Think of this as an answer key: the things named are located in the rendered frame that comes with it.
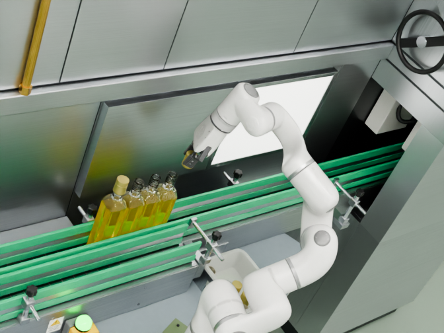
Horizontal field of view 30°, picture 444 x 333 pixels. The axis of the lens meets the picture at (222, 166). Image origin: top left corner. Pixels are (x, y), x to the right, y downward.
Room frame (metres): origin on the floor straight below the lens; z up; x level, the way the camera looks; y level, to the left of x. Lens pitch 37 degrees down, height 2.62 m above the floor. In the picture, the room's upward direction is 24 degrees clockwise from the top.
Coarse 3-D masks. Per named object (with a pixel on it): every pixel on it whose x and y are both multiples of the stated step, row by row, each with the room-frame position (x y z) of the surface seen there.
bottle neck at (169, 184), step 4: (168, 172) 1.82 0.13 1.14; (172, 172) 1.83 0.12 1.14; (168, 176) 1.81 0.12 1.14; (172, 176) 1.81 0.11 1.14; (176, 176) 1.82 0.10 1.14; (168, 180) 1.81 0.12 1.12; (172, 180) 1.81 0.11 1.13; (164, 184) 1.81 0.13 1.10; (168, 184) 1.81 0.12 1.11; (172, 184) 1.81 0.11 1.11; (168, 188) 1.81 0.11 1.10; (172, 188) 1.82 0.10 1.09
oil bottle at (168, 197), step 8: (160, 184) 1.82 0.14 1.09; (160, 192) 1.80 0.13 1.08; (168, 192) 1.80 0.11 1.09; (176, 192) 1.83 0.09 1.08; (168, 200) 1.80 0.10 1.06; (160, 208) 1.79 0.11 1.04; (168, 208) 1.81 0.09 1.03; (160, 216) 1.79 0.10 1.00; (168, 216) 1.82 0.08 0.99; (152, 224) 1.79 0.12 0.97; (160, 224) 1.80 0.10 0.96
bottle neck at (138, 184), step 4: (136, 180) 1.74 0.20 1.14; (140, 180) 1.74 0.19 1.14; (136, 184) 1.72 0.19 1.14; (140, 184) 1.72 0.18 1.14; (132, 188) 1.72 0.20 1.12; (136, 188) 1.72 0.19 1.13; (140, 188) 1.72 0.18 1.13; (132, 192) 1.72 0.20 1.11; (136, 192) 1.72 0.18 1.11; (140, 192) 1.73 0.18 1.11; (136, 196) 1.72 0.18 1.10
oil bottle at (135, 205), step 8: (128, 192) 1.73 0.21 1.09; (128, 200) 1.71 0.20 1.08; (136, 200) 1.72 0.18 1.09; (144, 200) 1.74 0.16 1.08; (128, 208) 1.70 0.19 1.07; (136, 208) 1.71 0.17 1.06; (128, 216) 1.70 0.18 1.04; (136, 216) 1.72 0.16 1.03; (128, 224) 1.71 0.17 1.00; (136, 224) 1.73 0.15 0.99; (120, 232) 1.70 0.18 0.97; (128, 232) 1.72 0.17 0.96
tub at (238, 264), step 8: (216, 256) 1.91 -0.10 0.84; (224, 256) 1.93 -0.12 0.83; (232, 256) 1.96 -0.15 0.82; (240, 256) 1.98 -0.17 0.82; (248, 256) 1.97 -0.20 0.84; (208, 264) 1.88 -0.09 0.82; (216, 264) 1.91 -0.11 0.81; (224, 264) 1.94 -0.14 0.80; (232, 264) 1.97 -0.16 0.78; (240, 264) 1.97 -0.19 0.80; (248, 264) 1.95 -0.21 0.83; (208, 272) 1.83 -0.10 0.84; (216, 272) 1.92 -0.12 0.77; (224, 272) 1.93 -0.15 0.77; (232, 272) 1.95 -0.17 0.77; (240, 272) 1.96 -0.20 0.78; (248, 272) 1.94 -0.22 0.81; (232, 280) 1.91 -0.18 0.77; (240, 280) 1.93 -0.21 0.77; (248, 304) 1.85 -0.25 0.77; (248, 312) 1.75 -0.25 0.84
